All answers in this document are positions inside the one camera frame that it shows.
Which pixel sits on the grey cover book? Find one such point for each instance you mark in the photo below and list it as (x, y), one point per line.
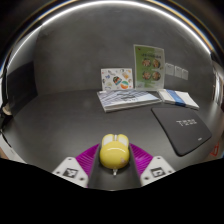
(126, 99)

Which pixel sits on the yellow computer mouse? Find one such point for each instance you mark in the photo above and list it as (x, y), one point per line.
(114, 155)

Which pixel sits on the black mouse pad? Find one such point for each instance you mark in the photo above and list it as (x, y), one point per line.
(181, 130)

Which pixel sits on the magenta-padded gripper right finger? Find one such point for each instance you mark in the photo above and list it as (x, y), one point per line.
(141, 159)

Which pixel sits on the black flat panel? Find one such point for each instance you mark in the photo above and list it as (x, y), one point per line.
(21, 91)

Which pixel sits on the white wall socket group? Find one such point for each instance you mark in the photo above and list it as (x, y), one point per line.
(176, 70)

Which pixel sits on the white and blue book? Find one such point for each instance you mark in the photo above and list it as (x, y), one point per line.
(178, 97)

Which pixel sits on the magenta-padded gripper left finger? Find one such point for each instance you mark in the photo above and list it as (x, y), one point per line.
(87, 159)

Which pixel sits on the white sticker card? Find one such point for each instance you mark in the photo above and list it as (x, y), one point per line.
(116, 80)

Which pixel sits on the green menu sign stand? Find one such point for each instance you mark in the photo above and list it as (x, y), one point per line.
(149, 66)

